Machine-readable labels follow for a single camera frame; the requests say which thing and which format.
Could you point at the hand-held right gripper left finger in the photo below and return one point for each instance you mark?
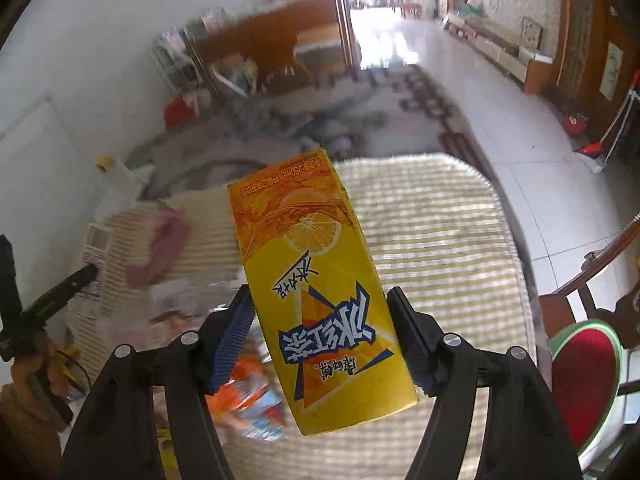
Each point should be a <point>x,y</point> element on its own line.
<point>235,340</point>

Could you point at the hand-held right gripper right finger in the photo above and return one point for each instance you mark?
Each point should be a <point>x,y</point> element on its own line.
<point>406,332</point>

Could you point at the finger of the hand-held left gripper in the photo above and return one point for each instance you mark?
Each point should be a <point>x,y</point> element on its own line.
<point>7,272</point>
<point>60,295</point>

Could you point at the orange snack wrapper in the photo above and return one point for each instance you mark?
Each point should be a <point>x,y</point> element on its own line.
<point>245,400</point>

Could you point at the grey printed paper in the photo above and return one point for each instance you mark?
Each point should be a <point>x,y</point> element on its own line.
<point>190,297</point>

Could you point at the yellow drink carton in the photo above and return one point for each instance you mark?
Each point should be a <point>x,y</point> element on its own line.
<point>325,285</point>

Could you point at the red bin with green rim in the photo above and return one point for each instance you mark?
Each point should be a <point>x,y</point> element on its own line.
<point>585,385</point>

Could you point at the person's left forearm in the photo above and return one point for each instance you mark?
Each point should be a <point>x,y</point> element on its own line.
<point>25,435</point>

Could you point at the person's left hand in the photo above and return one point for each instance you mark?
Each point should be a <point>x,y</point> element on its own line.
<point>62,375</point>

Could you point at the white remote control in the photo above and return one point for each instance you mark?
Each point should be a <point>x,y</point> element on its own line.
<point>92,245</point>

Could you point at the yellow striped cloth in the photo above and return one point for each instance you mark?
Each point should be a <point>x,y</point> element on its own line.
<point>440,240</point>

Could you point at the pink wrapper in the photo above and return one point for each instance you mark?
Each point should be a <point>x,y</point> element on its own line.
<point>160,250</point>

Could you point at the yellow printed packet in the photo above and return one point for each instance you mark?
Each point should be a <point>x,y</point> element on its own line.
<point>165,442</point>

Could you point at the white bottle with yellow cap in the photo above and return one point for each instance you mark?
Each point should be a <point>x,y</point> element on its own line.
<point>117,180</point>

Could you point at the red bag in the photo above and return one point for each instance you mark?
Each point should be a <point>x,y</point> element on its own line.
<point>177,112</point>

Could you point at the red dustpan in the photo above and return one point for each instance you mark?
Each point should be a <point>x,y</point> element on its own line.
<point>592,150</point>

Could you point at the white book rack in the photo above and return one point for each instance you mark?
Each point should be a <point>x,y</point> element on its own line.
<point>175,55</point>

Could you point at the low wooden media cabinet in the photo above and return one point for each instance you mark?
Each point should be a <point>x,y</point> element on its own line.
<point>500,55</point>

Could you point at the small scroll painting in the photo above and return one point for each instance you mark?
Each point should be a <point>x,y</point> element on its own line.
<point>610,70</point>

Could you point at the geometric picture frame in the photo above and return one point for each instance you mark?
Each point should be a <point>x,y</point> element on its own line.
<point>531,32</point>

